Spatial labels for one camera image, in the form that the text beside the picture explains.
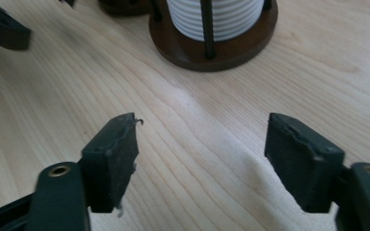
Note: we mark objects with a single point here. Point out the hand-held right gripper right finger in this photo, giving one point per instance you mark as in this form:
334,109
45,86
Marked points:
305,160

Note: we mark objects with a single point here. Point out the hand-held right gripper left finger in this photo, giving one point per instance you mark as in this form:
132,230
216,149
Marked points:
109,166

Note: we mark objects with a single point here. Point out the stack of white paper cups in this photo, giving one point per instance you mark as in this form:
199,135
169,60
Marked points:
186,19

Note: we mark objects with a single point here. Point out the black cup holder tray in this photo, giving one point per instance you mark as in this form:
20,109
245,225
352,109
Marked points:
186,54

